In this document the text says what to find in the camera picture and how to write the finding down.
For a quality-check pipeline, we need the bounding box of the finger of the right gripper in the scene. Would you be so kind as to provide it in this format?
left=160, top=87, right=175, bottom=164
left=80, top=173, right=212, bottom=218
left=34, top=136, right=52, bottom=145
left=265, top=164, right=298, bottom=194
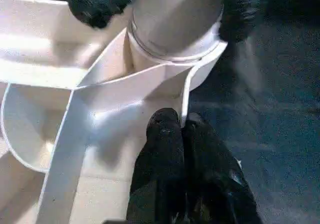
left=217, top=0, right=320, bottom=43
left=65, top=0, right=146, bottom=30

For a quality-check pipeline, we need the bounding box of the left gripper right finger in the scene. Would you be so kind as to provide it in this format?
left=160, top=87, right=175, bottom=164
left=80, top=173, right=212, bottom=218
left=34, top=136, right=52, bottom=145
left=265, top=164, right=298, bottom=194
left=181, top=113, right=262, bottom=224

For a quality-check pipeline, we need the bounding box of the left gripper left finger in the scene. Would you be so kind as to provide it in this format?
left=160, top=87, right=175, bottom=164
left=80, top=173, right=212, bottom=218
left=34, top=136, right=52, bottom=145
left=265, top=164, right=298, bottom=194
left=125, top=108, right=188, bottom=224

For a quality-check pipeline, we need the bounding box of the white plastic table leg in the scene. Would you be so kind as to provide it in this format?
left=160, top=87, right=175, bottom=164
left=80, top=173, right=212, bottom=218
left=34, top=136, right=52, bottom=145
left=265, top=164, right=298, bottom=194
left=127, top=0, right=225, bottom=63

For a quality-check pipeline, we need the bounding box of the white plastic table top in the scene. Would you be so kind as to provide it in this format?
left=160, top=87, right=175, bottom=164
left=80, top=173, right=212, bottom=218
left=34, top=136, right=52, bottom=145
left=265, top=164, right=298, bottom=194
left=0, top=0, right=229, bottom=224

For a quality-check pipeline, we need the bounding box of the black work mat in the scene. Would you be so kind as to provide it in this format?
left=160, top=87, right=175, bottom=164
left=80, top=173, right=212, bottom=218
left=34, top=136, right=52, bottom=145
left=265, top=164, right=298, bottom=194
left=185, top=14, right=320, bottom=224

